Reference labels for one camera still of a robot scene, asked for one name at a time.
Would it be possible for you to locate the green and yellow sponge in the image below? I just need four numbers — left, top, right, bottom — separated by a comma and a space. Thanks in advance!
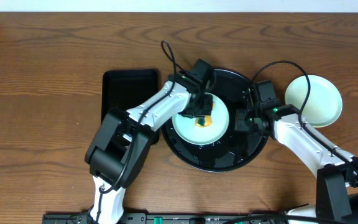
195, 116, 213, 128

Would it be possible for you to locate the light blue plate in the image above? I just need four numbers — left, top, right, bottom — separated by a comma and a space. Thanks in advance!
285, 75, 343, 128
172, 93, 229, 145

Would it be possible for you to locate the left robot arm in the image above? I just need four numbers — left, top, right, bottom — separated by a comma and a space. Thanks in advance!
85, 71, 216, 223

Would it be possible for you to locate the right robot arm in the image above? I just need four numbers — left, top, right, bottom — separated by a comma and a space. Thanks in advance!
235, 105, 358, 223

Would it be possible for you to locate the black round tray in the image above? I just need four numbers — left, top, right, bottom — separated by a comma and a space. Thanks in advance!
160, 69, 268, 172

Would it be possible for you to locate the black rectangular tray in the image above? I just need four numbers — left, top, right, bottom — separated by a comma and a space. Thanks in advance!
100, 68, 160, 146

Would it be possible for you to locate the right black cable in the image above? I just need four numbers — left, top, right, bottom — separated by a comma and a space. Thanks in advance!
249, 60, 358, 200

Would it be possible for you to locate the black cable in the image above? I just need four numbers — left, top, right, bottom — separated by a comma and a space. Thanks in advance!
98, 40, 198, 195
249, 60, 358, 200

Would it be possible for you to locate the left black cable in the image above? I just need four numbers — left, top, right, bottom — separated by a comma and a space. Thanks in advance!
98, 40, 198, 195

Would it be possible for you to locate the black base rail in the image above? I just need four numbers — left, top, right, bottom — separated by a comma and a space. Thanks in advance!
41, 212, 291, 224

